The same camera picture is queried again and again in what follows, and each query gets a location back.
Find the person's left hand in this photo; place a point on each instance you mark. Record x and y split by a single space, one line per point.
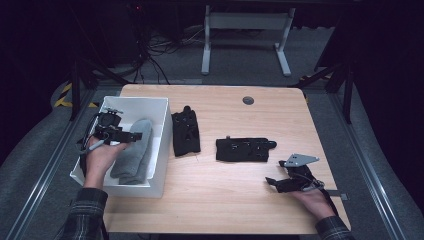
98 163

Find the grey tape strip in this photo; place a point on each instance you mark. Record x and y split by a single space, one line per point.
341 196

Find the grey mitten with label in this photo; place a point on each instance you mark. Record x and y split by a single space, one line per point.
136 150

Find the white metal stand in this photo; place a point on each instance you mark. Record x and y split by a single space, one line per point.
246 20

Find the person's right hand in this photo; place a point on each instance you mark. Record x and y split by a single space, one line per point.
315 203

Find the black glove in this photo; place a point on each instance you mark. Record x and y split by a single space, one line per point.
240 151
185 133

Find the aluminium floor rail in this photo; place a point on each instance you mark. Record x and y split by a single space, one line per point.
51 165
363 166

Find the grey round table grommet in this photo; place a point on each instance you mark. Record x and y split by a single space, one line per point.
248 100

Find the black metal stand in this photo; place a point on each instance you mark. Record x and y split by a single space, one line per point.
348 96
75 90

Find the yellow black hazard tape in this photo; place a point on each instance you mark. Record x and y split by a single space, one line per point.
61 100

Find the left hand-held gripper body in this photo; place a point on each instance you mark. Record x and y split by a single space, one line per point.
108 128

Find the dark equipment cabinet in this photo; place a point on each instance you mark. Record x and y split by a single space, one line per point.
120 33

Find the white storage box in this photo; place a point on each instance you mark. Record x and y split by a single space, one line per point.
161 160

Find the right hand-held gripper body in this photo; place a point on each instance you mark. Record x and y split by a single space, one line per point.
300 160

